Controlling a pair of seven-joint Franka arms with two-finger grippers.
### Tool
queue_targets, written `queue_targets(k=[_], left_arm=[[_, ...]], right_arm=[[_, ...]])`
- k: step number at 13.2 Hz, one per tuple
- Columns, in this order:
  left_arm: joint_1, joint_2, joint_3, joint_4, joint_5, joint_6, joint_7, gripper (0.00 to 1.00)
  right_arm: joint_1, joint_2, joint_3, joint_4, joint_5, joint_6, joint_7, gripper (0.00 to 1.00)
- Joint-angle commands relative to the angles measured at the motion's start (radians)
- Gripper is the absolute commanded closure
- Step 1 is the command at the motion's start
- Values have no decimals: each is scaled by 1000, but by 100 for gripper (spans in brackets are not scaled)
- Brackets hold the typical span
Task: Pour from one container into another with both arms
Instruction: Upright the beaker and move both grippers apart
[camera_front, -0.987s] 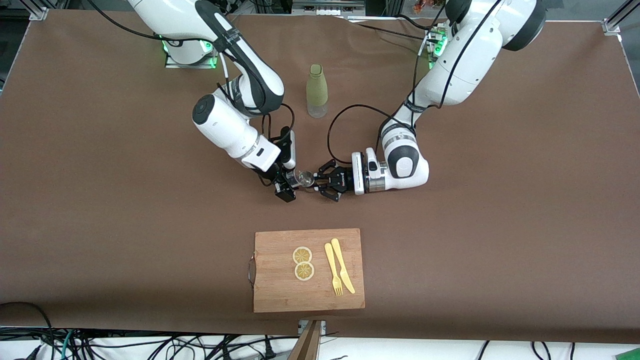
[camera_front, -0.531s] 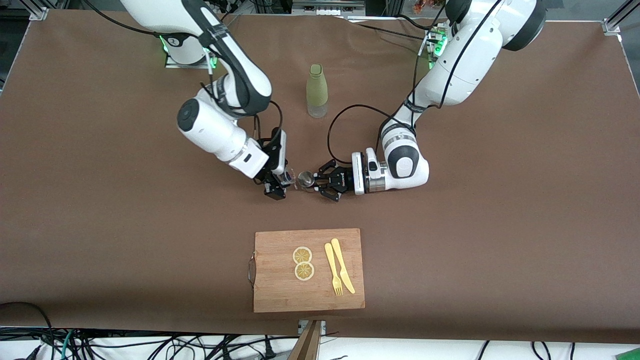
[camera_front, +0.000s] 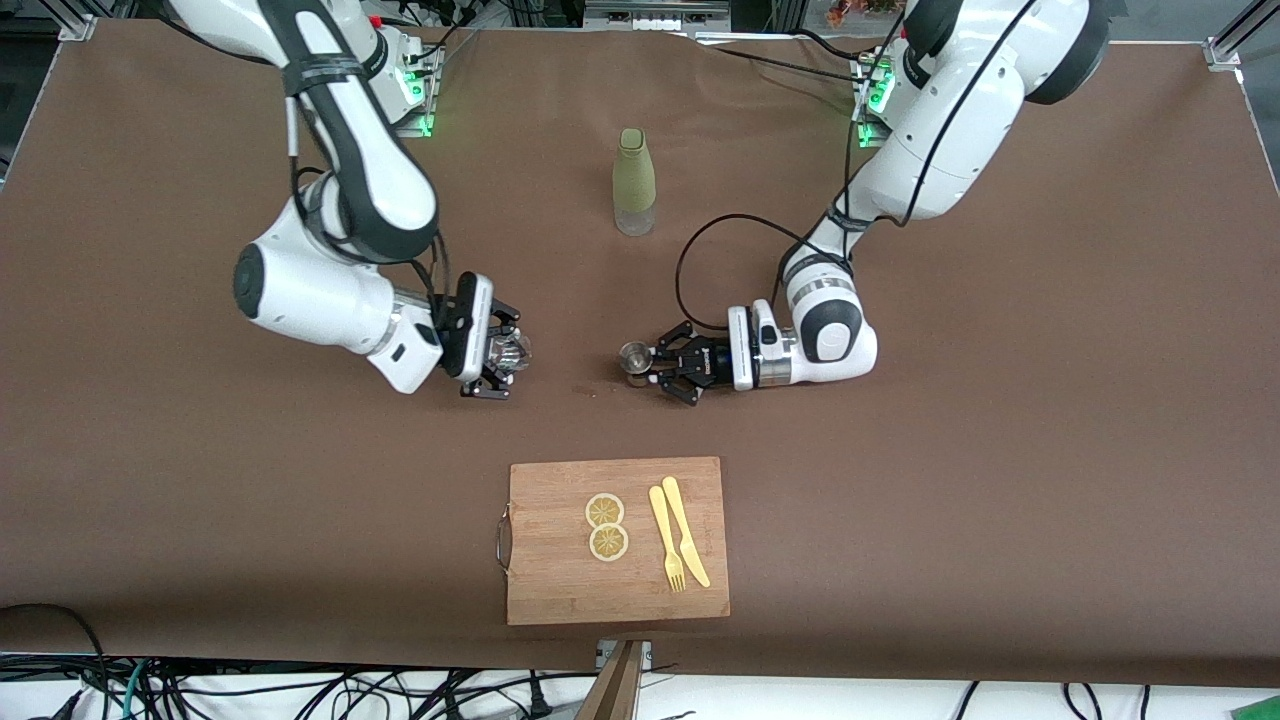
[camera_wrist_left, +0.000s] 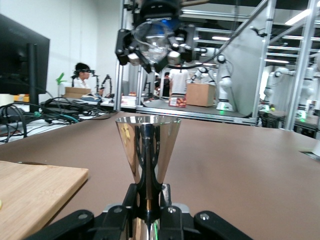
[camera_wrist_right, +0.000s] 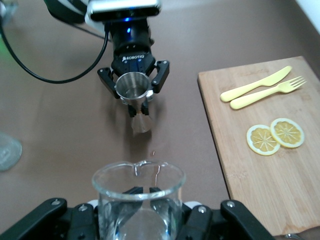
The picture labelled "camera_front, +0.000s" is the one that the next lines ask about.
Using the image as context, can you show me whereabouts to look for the teal floor cable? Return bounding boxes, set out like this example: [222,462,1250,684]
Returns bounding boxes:
[120,660,153,720]

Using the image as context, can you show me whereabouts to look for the yellow plastic knife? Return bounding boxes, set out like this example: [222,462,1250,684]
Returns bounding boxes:
[661,476,712,589]

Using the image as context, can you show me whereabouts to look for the wooden post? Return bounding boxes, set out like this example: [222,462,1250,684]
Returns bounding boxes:
[575,640,646,720]

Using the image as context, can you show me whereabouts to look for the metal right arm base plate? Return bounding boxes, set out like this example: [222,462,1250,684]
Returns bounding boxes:
[392,45,437,138]

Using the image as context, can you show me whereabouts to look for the grey power strip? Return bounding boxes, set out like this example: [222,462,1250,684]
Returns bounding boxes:
[585,0,731,31]

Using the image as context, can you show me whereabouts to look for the wooden cutting board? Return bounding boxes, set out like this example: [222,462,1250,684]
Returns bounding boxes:
[495,456,731,627]

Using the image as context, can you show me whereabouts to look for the short black table cable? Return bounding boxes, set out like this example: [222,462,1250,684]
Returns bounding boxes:
[793,28,869,63]

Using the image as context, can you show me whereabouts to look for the green sleeved glass bottle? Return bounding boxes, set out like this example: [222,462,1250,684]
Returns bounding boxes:
[612,127,658,238]

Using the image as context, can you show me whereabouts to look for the yellow plastic fork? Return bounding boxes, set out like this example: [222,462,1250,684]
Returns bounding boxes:
[649,485,687,593]

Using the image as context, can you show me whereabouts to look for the small clear glass cup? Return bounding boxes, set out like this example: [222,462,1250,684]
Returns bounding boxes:
[490,333,533,381]

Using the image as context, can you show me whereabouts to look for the long black table cable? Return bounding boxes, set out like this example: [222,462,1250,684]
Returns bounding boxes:
[700,45,881,87]

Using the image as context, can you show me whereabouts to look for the brown table cover sheet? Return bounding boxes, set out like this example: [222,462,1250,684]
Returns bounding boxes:
[0,18,1280,691]

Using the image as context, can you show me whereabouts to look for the thick black floor cable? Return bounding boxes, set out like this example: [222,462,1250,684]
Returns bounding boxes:
[0,603,113,720]

